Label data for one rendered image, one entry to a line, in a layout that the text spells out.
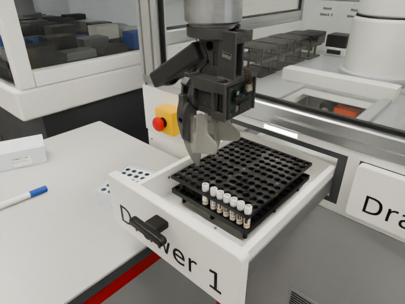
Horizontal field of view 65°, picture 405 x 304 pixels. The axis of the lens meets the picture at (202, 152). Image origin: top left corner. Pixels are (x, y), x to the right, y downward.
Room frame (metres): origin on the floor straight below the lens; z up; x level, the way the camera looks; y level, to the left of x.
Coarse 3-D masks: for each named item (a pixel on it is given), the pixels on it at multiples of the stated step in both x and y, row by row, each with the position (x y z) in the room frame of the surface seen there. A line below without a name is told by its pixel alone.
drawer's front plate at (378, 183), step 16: (368, 176) 0.48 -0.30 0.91; (384, 176) 0.47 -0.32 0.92; (400, 176) 0.46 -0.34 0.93; (352, 192) 0.49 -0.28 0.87; (368, 192) 0.48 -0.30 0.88; (384, 192) 0.46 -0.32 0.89; (400, 192) 0.45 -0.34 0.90; (352, 208) 0.49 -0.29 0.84; (368, 208) 0.47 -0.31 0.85; (384, 208) 0.46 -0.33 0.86; (400, 208) 0.44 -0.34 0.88; (384, 224) 0.45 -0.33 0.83
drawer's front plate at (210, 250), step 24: (120, 192) 0.45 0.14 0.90; (144, 192) 0.41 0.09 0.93; (120, 216) 0.46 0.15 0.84; (144, 216) 0.41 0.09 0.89; (168, 216) 0.36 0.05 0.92; (144, 240) 0.41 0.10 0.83; (168, 240) 0.37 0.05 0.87; (192, 240) 0.33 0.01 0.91; (216, 240) 0.31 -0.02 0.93; (192, 264) 0.33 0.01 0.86; (216, 264) 0.30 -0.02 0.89; (240, 264) 0.28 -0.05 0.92; (240, 288) 0.28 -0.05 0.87
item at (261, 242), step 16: (224, 144) 0.67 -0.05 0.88; (272, 144) 0.65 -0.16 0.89; (320, 160) 0.57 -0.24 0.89; (160, 176) 0.52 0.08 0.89; (176, 176) 0.55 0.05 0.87; (320, 176) 0.51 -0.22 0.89; (160, 192) 0.52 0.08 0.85; (304, 192) 0.46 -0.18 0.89; (320, 192) 0.50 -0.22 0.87; (192, 208) 0.49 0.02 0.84; (288, 208) 0.42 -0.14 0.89; (304, 208) 0.45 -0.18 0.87; (224, 224) 0.44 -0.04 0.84; (272, 224) 0.38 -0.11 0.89; (288, 224) 0.41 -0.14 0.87; (256, 240) 0.34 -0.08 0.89; (272, 240) 0.37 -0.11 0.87; (256, 256) 0.34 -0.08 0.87
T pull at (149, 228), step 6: (156, 216) 0.38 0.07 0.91; (132, 222) 0.37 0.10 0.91; (138, 222) 0.36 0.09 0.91; (144, 222) 0.36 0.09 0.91; (150, 222) 0.36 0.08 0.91; (156, 222) 0.36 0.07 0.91; (162, 222) 0.36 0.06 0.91; (138, 228) 0.36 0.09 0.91; (144, 228) 0.35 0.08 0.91; (150, 228) 0.35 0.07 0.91; (156, 228) 0.35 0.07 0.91; (162, 228) 0.35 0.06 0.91; (144, 234) 0.35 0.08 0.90; (150, 234) 0.34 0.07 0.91; (156, 234) 0.34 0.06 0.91; (156, 240) 0.33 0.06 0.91; (162, 240) 0.33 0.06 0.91
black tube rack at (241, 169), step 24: (240, 144) 0.64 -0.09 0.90; (192, 168) 0.54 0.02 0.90; (216, 168) 0.54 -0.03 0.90; (240, 168) 0.53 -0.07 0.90; (264, 168) 0.54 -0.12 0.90; (288, 168) 0.53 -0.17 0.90; (192, 192) 0.49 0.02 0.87; (240, 192) 0.49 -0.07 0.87; (264, 192) 0.45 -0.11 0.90; (288, 192) 0.50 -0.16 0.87; (216, 216) 0.43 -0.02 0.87; (264, 216) 0.42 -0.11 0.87
